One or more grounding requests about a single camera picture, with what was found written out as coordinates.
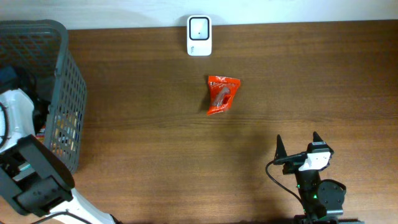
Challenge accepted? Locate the red candy packet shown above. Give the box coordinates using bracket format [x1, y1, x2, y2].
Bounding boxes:
[207, 76, 241, 115]

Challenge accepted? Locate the yellow snack bag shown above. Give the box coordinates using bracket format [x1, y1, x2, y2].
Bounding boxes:
[51, 110, 82, 158]

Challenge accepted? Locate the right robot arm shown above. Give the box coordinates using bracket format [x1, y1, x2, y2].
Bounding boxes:
[266, 132, 361, 224]

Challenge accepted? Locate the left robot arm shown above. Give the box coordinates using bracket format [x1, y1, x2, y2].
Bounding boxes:
[1, 66, 118, 223]

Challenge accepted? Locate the white barcode scanner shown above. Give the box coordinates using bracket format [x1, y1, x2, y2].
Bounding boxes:
[187, 15, 213, 57]

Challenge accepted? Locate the grey plastic mesh basket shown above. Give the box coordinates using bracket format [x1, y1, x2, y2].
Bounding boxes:
[1, 20, 88, 173]

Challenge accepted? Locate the right black cable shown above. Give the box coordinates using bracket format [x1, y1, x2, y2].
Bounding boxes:
[265, 160, 315, 224]

